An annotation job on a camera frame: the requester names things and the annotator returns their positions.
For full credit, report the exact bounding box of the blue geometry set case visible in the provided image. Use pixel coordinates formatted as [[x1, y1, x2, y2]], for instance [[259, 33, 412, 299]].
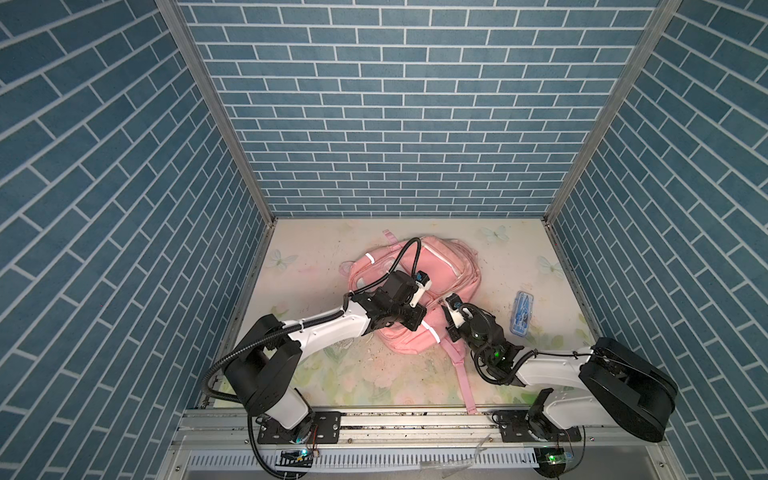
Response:
[[510, 291, 534, 337]]

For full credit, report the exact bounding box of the pink student backpack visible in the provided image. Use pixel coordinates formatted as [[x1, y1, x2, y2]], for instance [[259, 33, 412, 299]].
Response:
[[342, 235, 481, 414]]

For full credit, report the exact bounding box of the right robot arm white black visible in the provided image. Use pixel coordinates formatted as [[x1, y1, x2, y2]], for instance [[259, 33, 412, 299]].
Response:
[[443, 296, 678, 443]]

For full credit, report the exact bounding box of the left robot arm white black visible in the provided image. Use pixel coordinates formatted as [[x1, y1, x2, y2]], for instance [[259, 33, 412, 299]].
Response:
[[201, 238, 430, 443]]

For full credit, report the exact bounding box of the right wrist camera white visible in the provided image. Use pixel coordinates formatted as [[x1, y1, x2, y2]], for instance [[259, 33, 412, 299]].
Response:
[[444, 293, 466, 329]]

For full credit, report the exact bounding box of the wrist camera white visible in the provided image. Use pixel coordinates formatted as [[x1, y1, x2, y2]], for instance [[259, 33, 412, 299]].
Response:
[[410, 271, 432, 307], [444, 293, 466, 329]]

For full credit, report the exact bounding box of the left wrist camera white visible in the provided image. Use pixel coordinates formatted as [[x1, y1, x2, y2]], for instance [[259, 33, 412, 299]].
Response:
[[410, 271, 432, 307]]

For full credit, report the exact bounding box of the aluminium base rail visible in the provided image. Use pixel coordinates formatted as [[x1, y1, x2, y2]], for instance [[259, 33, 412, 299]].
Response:
[[158, 407, 684, 479]]

